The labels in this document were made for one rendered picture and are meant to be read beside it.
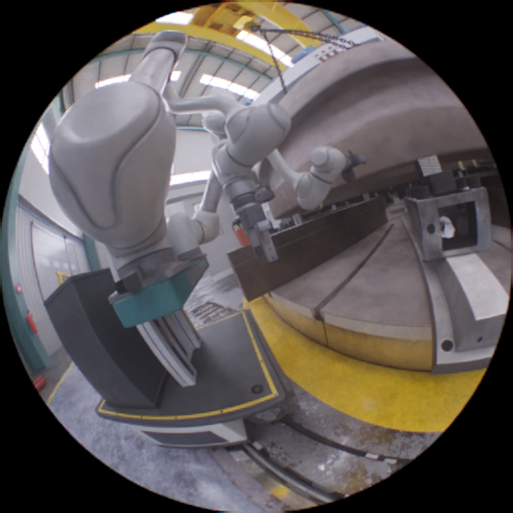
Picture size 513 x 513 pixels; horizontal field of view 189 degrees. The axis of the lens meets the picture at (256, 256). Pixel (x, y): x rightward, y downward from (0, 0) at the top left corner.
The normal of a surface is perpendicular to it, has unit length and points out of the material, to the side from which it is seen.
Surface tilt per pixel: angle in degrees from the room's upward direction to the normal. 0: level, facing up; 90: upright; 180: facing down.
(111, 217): 165
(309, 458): 0
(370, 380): 0
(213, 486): 0
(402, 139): 90
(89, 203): 156
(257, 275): 90
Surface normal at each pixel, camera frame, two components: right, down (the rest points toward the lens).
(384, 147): -0.76, 0.36
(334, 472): -0.35, -0.93
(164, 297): 0.22, 0.06
